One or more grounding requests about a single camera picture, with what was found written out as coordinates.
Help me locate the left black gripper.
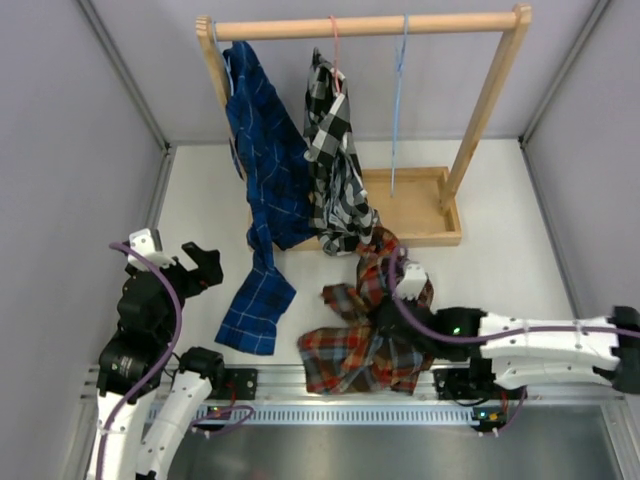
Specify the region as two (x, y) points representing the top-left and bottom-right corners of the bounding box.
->
(143, 241), (223, 341)

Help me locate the red brown plaid shirt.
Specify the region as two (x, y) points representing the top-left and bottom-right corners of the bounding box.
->
(297, 226), (434, 396)

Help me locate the light blue hanger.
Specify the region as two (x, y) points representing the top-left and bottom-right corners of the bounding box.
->
(211, 21), (235, 101)
(390, 14), (409, 196)

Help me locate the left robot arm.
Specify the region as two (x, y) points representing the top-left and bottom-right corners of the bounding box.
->
(86, 233), (226, 479)

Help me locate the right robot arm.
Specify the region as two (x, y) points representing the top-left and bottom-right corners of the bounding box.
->
(373, 297), (639, 397)

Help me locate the black white checked shirt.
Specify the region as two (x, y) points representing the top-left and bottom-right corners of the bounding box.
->
(303, 49), (380, 256)

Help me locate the blue plaid shirt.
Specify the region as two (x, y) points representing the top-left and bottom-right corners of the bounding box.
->
(215, 41), (313, 356)

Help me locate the wooden clothes rack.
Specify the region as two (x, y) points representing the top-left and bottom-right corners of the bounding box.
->
(195, 4), (532, 247)

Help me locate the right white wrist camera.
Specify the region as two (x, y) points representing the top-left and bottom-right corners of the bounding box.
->
(396, 262), (429, 301)

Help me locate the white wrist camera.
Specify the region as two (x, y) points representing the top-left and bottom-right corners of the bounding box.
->
(128, 228), (177, 269)
(396, 262), (429, 301)

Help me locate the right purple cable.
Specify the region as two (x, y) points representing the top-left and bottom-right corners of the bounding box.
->
(386, 244), (640, 346)

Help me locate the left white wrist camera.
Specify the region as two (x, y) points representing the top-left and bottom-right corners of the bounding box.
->
(128, 228), (177, 269)

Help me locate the white slotted cable duct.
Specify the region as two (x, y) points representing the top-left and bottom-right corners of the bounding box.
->
(147, 403), (481, 426)

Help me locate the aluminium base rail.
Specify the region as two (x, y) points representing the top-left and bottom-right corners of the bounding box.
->
(79, 364), (626, 402)

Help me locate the pink wire hanger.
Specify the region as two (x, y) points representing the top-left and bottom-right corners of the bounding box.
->
(328, 15), (343, 94)

